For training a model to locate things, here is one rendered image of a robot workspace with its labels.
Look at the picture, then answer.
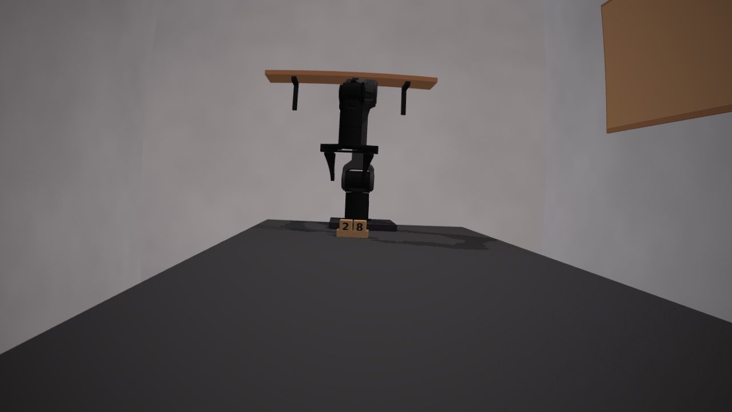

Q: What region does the tan rectangular tray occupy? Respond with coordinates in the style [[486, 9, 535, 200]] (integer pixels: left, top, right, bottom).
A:
[[336, 228, 368, 238]]

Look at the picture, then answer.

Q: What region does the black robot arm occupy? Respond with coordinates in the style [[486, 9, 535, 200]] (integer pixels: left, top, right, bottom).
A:
[[339, 77, 377, 222]]

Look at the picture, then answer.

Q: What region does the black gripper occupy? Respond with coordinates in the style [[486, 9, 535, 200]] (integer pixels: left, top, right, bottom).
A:
[[320, 126, 379, 182]]

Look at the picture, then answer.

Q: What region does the tan cube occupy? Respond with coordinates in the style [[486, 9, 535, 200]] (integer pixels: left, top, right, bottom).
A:
[[339, 219, 353, 231], [353, 220, 367, 231]]

